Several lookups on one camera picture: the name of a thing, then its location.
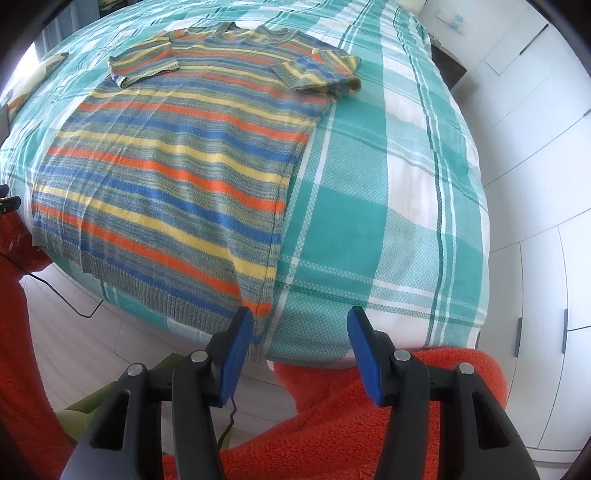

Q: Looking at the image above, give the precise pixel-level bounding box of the orange fleece garment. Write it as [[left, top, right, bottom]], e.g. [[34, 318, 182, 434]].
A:
[[0, 209, 509, 480]]

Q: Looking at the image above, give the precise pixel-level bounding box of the dark nightstand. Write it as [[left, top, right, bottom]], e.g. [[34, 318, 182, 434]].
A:
[[429, 34, 467, 90]]

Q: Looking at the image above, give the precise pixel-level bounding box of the patterned cushion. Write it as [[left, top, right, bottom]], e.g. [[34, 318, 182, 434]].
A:
[[4, 52, 69, 123]]

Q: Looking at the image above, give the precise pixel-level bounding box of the black cable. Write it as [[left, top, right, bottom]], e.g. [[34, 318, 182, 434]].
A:
[[0, 250, 105, 320]]

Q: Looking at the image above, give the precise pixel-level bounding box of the striped knit sweater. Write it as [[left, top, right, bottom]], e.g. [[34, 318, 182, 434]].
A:
[[31, 22, 361, 335]]

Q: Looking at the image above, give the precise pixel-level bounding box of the white wardrobe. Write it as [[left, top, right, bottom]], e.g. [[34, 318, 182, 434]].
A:
[[420, 1, 590, 475]]

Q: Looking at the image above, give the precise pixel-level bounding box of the wall outlet plate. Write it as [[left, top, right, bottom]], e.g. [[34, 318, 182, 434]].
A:
[[436, 9, 465, 35]]

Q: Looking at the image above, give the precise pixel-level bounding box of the teal plaid bedspread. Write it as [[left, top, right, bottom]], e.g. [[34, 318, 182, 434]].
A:
[[1, 1, 490, 364]]

